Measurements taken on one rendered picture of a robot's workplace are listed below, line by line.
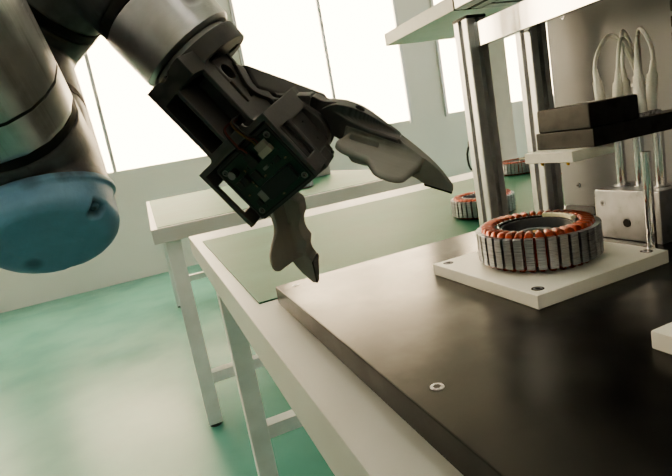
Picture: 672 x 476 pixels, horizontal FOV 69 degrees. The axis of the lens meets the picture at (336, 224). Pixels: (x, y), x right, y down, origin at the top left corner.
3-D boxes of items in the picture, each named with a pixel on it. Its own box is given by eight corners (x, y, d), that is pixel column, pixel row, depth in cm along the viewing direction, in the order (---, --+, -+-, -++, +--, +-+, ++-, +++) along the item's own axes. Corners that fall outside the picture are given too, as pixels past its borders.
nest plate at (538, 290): (538, 310, 39) (537, 295, 38) (434, 274, 53) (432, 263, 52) (669, 262, 44) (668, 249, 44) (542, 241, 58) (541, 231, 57)
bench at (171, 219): (201, 437, 172) (150, 230, 160) (171, 306, 344) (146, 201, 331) (461, 342, 209) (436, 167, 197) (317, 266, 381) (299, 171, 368)
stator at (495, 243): (537, 284, 41) (532, 240, 40) (457, 262, 51) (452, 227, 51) (633, 251, 45) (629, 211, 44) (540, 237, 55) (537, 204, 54)
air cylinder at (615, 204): (662, 245, 49) (658, 190, 48) (597, 236, 56) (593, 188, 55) (696, 233, 50) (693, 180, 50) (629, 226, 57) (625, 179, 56)
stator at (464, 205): (440, 220, 91) (437, 200, 90) (475, 207, 98) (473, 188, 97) (493, 221, 82) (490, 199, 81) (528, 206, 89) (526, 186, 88)
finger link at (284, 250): (268, 312, 41) (244, 215, 37) (290, 271, 46) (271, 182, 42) (303, 313, 41) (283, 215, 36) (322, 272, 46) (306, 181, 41)
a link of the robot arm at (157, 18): (151, 37, 39) (210, -43, 35) (193, 81, 40) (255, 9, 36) (90, 56, 33) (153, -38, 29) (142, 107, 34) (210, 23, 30)
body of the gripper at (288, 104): (255, 236, 36) (128, 110, 33) (292, 186, 43) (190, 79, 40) (329, 177, 32) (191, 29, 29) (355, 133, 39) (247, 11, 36)
